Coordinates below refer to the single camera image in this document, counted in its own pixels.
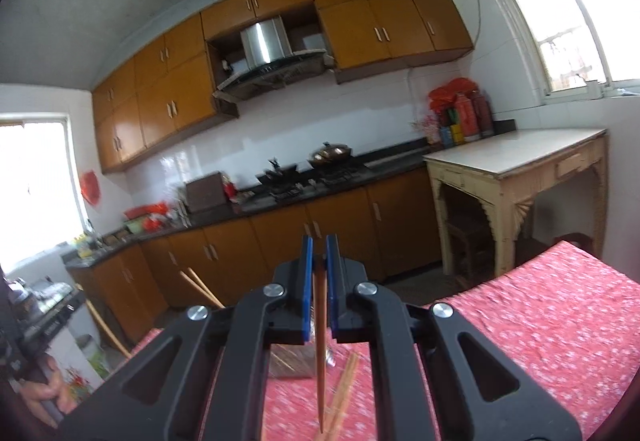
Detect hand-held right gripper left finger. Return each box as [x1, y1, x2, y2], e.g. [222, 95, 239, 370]
[59, 235, 316, 441]

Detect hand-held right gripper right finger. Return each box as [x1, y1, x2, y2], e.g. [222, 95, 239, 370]
[324, 234, 583, 441]

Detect long wooden chopstick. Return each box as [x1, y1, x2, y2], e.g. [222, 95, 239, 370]
[313, 268, 328, 436]

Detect wire utensil holder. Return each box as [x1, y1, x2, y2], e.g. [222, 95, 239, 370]
[269, 306, 337, 379]

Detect bunch of wooden chopsticks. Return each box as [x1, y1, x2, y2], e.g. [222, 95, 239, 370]
[84, 268, 360, 429]

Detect person's left hand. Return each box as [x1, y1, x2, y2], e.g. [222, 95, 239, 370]
[21, 356, 66, 428]

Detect wooden base cabinet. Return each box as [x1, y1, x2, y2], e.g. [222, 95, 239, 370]
[67, 166, 443, 342]

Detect gas stove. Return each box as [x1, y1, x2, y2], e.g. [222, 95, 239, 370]
[257, 168, 368, 202]

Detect black kitchen countertop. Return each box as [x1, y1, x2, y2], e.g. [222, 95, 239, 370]
[64, 120, 517, 269]

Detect small kitchen window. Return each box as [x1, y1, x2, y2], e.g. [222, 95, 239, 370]
[0, 114, 86, 272]

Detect wok with lid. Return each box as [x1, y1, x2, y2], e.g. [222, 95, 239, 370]
[306, 141, 354, 168]

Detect dark cutting board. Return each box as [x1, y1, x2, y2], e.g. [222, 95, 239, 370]
[184, 171, 226, 213]

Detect hanging red bag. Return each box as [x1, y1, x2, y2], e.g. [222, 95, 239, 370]
[81, 170, 102, 204]

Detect red floral tablecloth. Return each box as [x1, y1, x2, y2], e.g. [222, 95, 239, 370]
[130, 241, 640, 441]

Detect large red bottle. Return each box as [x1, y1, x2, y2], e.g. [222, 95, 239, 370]
[454, 92, 476, 142]

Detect cream wooden side table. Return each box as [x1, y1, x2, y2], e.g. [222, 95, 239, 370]
[422, 128, 610, 278]

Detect dark red bottle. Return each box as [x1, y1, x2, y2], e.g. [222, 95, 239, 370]
[472, 90, 496, 138]

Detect red bags on bottles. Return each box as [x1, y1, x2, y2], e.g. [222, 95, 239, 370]
[428, 77, 478, 113]

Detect steel range hood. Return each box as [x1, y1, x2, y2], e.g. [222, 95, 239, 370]
[212, 18, 335, 103]

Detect large sliding window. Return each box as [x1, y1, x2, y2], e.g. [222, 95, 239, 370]
[460, 0, 640, 97]

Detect black wok with handle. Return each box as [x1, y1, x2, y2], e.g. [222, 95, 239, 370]
[255, 157, 300, 184]

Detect wooden wall cabinet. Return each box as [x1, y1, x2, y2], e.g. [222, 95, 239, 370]
[91, 14, 240, 173]
[200, 0, 315, 42]
[302, 0, 474, 84]

